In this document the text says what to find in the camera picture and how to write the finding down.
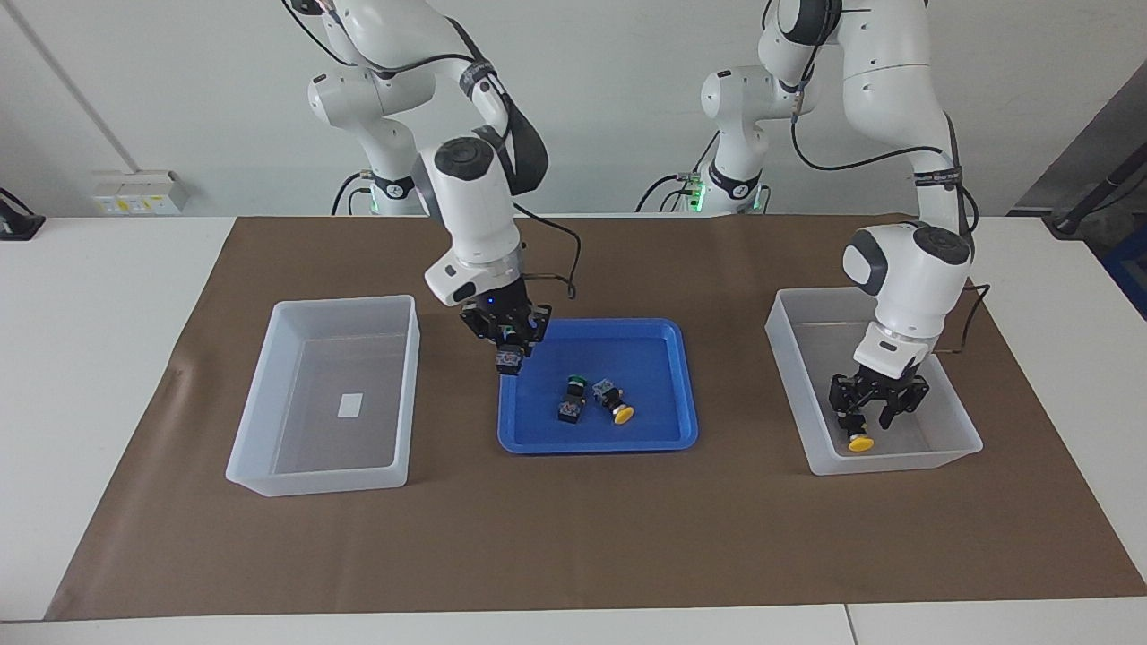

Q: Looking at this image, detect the white wall cable conduit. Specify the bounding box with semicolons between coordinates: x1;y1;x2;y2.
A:
0;0;137;176

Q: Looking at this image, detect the black tabletop device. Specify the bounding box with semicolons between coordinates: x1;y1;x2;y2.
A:
0;188;46;241

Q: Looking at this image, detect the black stand pole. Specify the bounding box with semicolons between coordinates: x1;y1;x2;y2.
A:
1044;143;1147;238

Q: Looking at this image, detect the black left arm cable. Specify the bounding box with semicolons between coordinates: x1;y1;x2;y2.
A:
789;0;991;357

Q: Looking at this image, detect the black base cable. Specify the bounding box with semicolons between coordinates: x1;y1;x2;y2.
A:
330;170;374;217
635;133;723;214

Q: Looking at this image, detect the translucent white plastic box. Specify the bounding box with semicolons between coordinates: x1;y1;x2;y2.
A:
225;295;421;497
765;287;984;477

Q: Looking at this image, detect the white wall socket box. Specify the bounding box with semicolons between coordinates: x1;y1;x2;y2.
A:
94;170;191;216

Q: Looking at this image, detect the brown paper table mat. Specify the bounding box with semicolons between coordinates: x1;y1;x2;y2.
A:
45;213;1147;621

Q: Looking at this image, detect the blue crate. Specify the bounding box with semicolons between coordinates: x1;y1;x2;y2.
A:
1102;224;1147;321

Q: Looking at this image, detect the green mushroom push button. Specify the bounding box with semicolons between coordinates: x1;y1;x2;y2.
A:
496;330;530;375
557;375;588;425

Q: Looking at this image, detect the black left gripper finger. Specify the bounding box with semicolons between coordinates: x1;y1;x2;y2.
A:
829;374;867;436
883;380;931;430

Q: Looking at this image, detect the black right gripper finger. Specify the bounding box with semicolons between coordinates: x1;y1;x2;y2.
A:
460;308;504;347
520;305;552;359

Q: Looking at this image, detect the blue plastic tray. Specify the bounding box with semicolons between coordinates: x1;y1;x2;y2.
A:
497;318;699;454

